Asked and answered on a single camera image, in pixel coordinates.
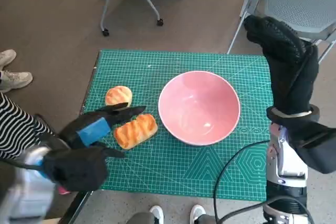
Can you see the green cutting mat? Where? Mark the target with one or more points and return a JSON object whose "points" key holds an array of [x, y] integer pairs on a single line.
{"points": [[183, 61]]}

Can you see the long striped toy bread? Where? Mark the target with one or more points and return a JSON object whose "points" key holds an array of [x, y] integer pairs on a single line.
{"points": [[136, 130]]}

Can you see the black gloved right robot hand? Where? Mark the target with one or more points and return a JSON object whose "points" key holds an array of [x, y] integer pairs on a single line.
{"points": [[288, 77]]}

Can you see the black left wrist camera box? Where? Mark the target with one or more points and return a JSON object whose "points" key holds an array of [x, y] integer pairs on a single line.
{"points": [[76, 169]]}

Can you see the pink bowl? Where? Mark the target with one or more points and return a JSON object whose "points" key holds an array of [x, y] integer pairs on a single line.
{"points": [[199, 108]]}

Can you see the round toy bread bun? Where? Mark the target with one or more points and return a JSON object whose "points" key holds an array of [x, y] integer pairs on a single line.
{"points": [[118, 95]]}

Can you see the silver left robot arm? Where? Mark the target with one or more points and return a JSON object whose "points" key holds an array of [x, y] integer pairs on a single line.
{"points": [[26, 197]]}

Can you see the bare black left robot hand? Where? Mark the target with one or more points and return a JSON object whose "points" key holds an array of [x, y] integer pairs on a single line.
{"points": [[92, 129]]}

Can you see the person's striped leg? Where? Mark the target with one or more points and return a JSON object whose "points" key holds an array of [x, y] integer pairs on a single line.
{"points": [[15, 127]]}

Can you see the person's grey leg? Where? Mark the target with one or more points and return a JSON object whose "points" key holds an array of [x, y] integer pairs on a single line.
{"points": [[206, 220], [140, 219]]}

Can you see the person's white shoe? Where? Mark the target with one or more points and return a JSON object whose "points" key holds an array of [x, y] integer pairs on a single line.
{"points": [[157, 213], [6, 58], [15, 80], [197, 212]]}

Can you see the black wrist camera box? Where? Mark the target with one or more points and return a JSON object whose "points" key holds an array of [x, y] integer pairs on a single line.
{"points": [[76, 169], [317, 150]]}

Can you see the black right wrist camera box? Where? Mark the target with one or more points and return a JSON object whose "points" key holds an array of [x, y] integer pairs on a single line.
{"points": [[317, 150]]}

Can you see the person's pink shoe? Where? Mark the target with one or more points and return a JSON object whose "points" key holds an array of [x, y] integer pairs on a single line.
{"points": [[63, 190]]}

